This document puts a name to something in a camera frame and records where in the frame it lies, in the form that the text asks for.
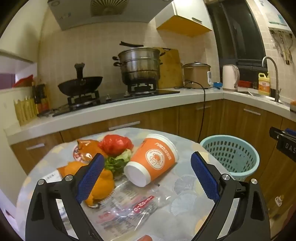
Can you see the white water heater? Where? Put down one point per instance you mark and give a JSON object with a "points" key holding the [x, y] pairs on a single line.
{"points": [[272, 11]]}

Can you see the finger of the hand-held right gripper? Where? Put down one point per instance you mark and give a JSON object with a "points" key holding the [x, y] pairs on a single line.
{"points": [[291, 131], [276, 132]]}

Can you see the white yellow wall cabinet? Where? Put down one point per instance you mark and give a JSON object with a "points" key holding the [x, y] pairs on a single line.
{"points": [[185, 20]]}

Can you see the green vegetable leaves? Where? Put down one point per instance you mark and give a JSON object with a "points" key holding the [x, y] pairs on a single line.
{"points": [[115, 164]]}

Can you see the hanging kitchen utensils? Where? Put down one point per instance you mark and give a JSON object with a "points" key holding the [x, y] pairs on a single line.
{"points": [[283, 46]]}

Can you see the yellow detergent bottle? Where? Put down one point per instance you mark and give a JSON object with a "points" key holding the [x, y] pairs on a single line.
{"points": [[263, 85]]}

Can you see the steel steamer pot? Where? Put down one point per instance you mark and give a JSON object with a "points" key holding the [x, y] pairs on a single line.
{"points": [[140, 62]]}

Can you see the black gas stove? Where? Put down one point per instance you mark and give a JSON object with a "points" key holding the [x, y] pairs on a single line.
{"points": [[115, 98]]}

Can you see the clear printed plastic wrapper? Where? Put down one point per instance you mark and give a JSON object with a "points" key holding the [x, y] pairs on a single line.
{"points": [[143, 204]]}

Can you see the red plastic bag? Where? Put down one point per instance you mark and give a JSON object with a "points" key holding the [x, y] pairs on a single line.
{"points": [[115, 144]]}

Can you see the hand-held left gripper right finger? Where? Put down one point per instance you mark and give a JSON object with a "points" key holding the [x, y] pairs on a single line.
{"points": [[204, 176]]}

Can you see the wooden cutting board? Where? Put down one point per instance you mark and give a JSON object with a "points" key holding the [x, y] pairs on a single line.
{"points": [[172, 69]]}

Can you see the red box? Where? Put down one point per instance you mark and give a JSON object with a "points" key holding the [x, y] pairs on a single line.
{"points": [[244, 83]]}

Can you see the brown rice cooker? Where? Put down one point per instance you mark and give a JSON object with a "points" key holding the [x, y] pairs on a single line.
{"points": [[196, 74]]}

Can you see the orange snack packet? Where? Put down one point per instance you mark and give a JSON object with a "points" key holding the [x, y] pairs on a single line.
{"points": [[90, 148]]}

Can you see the small blue item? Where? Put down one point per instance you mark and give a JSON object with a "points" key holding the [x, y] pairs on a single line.
{"points": [[217, 85]]}

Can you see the white electric kettle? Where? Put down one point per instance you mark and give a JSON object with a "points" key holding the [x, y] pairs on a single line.
{"points": [[230, 77]]}

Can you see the shell patterned tablecloth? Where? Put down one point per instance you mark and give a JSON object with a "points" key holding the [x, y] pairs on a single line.
{"points": [[185, 201]]}

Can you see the dark window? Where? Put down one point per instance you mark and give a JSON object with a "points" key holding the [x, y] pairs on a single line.
{"points": [[235, 34]]}

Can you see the yellow plastic basket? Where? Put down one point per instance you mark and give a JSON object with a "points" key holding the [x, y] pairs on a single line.
{"points": [[24, 112]]}

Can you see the orange paper cup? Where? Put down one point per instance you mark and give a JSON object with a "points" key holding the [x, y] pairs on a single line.
{"points": [[153, 160]]}

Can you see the range hood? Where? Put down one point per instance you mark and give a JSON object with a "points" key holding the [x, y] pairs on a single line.
{"points": [[104, 12]]}

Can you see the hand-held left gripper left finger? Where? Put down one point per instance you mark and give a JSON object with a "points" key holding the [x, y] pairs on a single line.
{"points": [[90, 178]]}

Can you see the dark sauce bottles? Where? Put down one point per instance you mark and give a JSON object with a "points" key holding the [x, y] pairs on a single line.
{"points": [[41, 97]]}

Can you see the steel faucet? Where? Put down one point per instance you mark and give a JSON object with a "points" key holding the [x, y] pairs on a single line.
{"points": [[276, 78]]}

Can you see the wooden base cabinet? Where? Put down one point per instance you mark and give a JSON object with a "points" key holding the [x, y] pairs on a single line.
{"points": [[150, 120]]}

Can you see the black wok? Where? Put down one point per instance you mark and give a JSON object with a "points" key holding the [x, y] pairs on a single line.
{"points": [[81, 85]]}

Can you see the teal plastic waste basket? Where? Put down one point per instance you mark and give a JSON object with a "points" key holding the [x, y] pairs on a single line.
{"points": [[231, 155]]}

